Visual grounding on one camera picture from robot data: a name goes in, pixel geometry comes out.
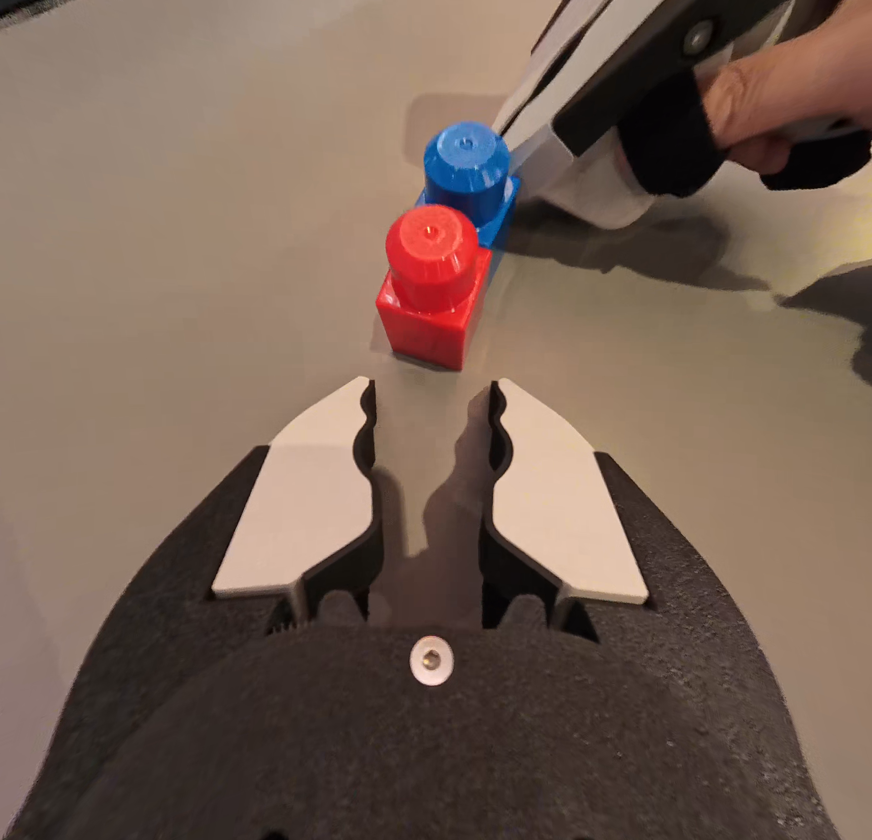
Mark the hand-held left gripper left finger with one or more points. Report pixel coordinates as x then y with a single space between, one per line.
293 506

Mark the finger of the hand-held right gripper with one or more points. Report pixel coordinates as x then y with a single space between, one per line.
559 50
613 50

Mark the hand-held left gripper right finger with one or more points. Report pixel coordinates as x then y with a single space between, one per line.
566 506

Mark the blue mega block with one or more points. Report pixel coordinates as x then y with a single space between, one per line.
470 172

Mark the red mega block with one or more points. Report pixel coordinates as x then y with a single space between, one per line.
433 309

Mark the person's right hand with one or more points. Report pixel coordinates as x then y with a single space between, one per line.
804 84

